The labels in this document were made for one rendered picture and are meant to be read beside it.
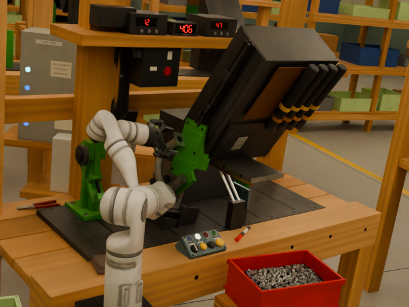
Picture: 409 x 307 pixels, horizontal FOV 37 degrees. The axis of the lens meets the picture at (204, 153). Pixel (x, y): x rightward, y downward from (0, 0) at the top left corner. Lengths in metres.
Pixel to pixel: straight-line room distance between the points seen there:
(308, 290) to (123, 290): 0.65
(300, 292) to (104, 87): 1.03
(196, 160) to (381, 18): 5.91
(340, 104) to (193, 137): 5.66
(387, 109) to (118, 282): 7.02
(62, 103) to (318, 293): 1.15
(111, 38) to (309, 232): 1.02
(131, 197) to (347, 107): 6.49
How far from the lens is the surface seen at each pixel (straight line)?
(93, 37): 2.10
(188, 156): 2.16
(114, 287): 1.55
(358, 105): 7.93
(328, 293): 2.00
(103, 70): 2.28
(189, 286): 2.03
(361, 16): 7.66
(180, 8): 9.59
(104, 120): 1.97
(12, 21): 8.98
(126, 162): 1.93
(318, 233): 2.40
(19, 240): 2.09
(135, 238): 1.48
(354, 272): 2.73
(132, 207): 1.45
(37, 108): 2.30
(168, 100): 2.59
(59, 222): 2.18
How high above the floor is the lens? 1.81
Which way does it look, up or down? 17 degrees down
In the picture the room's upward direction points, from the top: 7 degrees clockwise
